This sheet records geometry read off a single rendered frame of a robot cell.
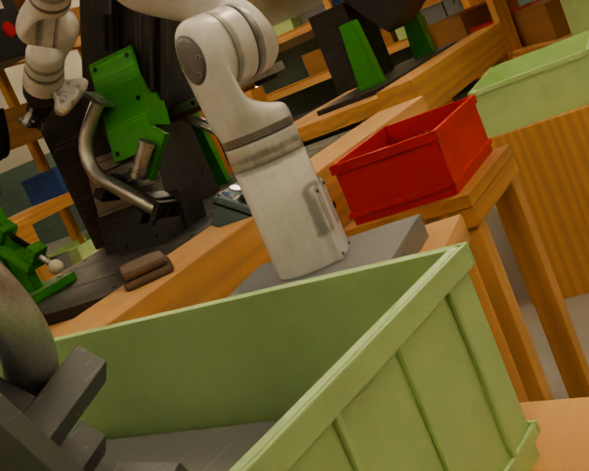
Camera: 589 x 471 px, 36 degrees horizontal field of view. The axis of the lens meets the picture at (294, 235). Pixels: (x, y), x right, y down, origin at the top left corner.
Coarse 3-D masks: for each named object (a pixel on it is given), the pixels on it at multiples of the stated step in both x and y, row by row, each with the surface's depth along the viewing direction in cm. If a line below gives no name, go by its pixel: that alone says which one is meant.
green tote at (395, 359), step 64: (448, 256) 63; (192, 320) 80; (256, 320) 76; (320, 320) 73; (384, 320) 55; (448, 320) 61; (128, 384) 88; (192, 384) 83; (256, 384) 79; (320, 384) 49; (384, 384) 53; (448, 384) 59; (256, 448) 44; (320, 448) 47; (384, 448) 52; (448, 448) 57; (512, 448) 63
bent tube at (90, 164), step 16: (96, 96) 184; (96, 112) 182; (80, 128) 184; (96, 128) 185; (80, 144) 184; (80, 160) 185; (96, 176) 183; (112, 192) 182; (128, 192) 180; (144, 208) 178
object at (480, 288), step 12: (480, 276) 123; (480, 288) 121; (480, 300) 119; (492, 312) 123; (492, 324) 121; (504, 336) 125; (504, 348) 123; (504, 360) 121; (516, 372) 125; (516, 384) 123
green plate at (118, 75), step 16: (128, 48) 180; (96, 64) 185; (112, 64) 183; (128, 64) 181; (96, 80) 185; (112, 80) 183; (128, 80) 181; (144, 80) 183; (112, 96) 184; (128, 96) 182; (144, 96) 180; (112, 112) 184; (128, 112) 182; (144, 112) 180; (160, 112) 185; (112, 128) 184; (128, 128) 182; (144, 128) 180; (160, 128) 188; (112, 144) 185; (128, 144) 183
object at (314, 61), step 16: (336, 0) 1025; (448, 0) 975; (464, 0) 962; (304, 16) 1046; (432, 16) 987; (448, 16) 971; (288, 32) 1055; (304, 32) 1042; (384, 32) 1015; (400, 32) 1007; (400, 48) 1003; (320, 64) 1060; (304, 80) 1068; (320, 80) 1055; (272, 96) 1087; (304, 112) 1117; (336, 128) 1067
